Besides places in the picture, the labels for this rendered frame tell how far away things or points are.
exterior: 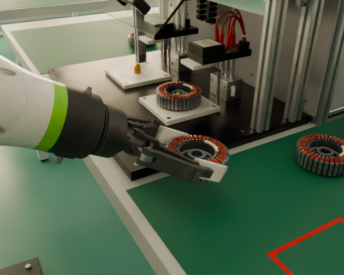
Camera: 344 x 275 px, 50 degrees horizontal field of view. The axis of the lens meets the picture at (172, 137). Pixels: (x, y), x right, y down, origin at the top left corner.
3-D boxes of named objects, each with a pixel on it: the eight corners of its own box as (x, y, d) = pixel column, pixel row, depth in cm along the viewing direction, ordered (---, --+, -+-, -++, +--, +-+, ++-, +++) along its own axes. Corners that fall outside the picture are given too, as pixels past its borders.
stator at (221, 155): (184, 191, 59) (186, 172, 57) (153, 157, 67) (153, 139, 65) (239, 175, 64) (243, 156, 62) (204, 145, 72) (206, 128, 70)
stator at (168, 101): (172, 116, 85) (172, 101, 84) (147, 99, 94) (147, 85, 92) (209, 105, 91) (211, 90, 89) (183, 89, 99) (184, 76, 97)
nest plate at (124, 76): (124, 89, 102) (124, 85, 101) (105, 72, 113) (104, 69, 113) (171, 79, 109) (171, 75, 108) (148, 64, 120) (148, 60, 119)
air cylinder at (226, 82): (225, 102, 95) (227, 82, 92) (209, 91, 101) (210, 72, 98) (241, 97, 97) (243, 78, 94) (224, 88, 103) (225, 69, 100)
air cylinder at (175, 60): (178, 73, 113) (178, 55, 110) (166, 65, 119) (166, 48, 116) (191, 70, 115) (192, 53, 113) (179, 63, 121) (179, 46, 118)
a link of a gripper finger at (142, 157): (126, 129, 54) (121, 137, 49) (158, 144, 55) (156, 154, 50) (120, 143, 55) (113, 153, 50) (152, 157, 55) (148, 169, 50)
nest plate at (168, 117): (166, 126, 84) (166, 121, 83) (138, 101, 95) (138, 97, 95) (220, 111, 90) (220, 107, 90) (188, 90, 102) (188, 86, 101)
